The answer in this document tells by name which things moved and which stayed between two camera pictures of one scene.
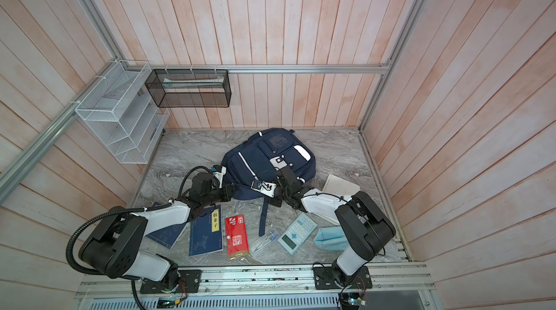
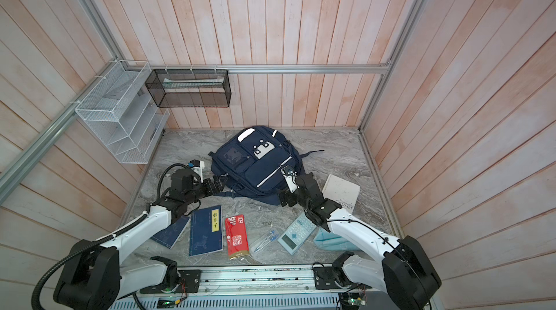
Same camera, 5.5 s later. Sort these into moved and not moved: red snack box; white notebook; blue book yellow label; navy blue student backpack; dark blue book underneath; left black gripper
Moved: left black gripper; navy blue student backpack
Not moved: dark blue book underneath; blue book yellow label; red snack box; white notebook
